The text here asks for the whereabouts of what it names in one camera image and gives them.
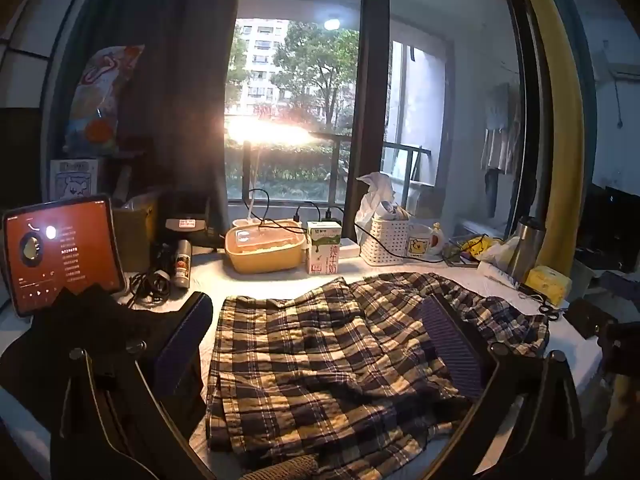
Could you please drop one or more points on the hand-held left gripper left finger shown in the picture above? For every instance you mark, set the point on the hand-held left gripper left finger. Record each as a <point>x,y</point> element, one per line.
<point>185,340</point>

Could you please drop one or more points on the dark box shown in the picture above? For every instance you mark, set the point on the dark box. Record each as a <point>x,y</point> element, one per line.
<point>587,317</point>

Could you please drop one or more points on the white desk lamp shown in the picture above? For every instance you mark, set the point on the white desk lamp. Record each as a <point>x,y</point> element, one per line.
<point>270,132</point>

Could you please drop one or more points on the black cloth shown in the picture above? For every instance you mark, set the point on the black cloth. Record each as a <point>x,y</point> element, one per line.
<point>90,310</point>

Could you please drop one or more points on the yellow lunch box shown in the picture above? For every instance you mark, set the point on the yellow lunch box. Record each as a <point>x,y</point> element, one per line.
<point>260,255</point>

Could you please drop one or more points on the tablet with red screen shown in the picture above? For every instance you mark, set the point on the tablet with red screen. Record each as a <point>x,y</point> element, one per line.
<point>65,255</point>

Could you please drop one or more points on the grey knit cloth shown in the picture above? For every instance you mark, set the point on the grey knit cloth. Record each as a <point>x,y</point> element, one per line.
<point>285,467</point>

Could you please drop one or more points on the black device with label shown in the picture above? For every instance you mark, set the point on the black device with label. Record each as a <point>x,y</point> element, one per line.
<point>190,225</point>

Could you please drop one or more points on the white cartoon mug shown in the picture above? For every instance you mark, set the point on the white cartoon mug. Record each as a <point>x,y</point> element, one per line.
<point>420,242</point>

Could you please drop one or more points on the yellow tissue pack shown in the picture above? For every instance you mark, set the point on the yellow tissue pack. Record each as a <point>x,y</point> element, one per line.
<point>547,285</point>

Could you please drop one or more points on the yellow plastic bag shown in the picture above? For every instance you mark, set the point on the yellow plastic bag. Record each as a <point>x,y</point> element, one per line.
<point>475,247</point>

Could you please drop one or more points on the black scissors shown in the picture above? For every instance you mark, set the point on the black scissors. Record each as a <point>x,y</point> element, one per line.
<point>547,310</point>

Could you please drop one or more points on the yellow curtain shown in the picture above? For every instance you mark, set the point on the yellow curtain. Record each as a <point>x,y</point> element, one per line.
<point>565,110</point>

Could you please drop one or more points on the grey spray can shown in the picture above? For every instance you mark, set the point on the grey spray can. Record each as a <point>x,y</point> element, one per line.
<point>181,265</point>

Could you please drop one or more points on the colourful printed bag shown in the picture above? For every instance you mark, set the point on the colourful printed bag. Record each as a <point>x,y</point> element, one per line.
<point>100,100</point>

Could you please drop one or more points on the balcony railing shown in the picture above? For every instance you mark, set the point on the balcony railing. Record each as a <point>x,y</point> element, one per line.
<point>340,160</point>

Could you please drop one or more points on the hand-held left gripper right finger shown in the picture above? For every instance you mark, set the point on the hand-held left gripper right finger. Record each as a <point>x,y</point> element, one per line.
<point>452,345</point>

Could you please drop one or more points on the steel thermos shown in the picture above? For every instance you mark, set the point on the steel thermos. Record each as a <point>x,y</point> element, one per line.
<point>525,250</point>

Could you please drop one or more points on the plaid pants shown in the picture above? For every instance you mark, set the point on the plaid pants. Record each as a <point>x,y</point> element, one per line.
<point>310,360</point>

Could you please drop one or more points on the white power strip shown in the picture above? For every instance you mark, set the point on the white power strip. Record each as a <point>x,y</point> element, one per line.
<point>349,249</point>

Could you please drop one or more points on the white plastic bag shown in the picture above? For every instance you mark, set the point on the white plastic bag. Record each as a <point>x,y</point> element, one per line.
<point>375,195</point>

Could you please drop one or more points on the white plastic basket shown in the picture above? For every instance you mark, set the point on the white plastic basket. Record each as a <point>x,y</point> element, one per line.
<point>385,242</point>

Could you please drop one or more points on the cardboard box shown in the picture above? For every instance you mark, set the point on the cardboard box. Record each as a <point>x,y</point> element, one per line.
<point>132,235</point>

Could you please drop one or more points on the white cartoon box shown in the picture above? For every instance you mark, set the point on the white cartoon box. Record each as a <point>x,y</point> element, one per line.
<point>72,182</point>

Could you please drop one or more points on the dark curtain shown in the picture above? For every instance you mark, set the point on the dark curtain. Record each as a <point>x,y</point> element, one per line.
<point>175,60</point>

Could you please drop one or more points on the hanging clothes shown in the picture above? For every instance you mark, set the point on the hanging clothes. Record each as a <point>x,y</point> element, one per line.
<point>500,135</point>

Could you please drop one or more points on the crumpled white bag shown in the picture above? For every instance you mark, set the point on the crumpled white bag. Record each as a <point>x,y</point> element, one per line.
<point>500,260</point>

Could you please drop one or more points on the green and white milk carton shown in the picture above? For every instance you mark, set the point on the green and white milk carton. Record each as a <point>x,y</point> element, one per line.
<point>325,250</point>

